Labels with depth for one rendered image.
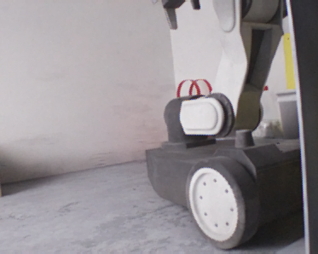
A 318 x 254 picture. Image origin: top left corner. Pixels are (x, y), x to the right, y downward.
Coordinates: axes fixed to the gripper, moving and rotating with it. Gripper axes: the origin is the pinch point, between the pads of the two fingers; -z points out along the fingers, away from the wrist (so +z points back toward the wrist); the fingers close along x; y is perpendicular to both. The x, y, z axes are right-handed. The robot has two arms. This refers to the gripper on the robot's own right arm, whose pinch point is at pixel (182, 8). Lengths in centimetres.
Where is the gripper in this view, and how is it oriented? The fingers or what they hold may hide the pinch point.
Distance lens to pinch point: 89.4
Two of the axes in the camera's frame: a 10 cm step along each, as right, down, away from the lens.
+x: 4.5, -2.2, -8.6
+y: 8.7, -1.0, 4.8
